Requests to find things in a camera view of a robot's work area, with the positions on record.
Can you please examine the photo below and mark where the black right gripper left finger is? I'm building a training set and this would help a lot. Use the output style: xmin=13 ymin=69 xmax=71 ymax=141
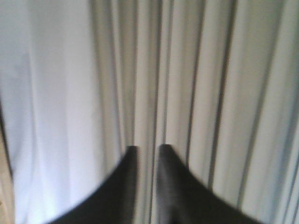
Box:
xmin=51 ymin=146 xmax=137 ymax=224

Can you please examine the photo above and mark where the wooden bed frame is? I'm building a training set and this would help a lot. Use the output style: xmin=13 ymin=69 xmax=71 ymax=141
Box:
xmin=0 ymin=134 xmax=14 ymax=224

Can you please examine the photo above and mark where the white curtain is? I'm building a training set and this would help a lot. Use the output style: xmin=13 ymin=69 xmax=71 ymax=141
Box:
xmin=0 ymin=0 xmax=136 ymax=224

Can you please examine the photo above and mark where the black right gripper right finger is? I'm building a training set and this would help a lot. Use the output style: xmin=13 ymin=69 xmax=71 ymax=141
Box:
xmin=157 ymin=144 xmax=258 ymax=224

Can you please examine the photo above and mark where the grey pleated curtain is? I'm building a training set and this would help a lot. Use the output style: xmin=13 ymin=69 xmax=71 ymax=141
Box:
xmin=90 ymin=0 xmax=299 ymax=224

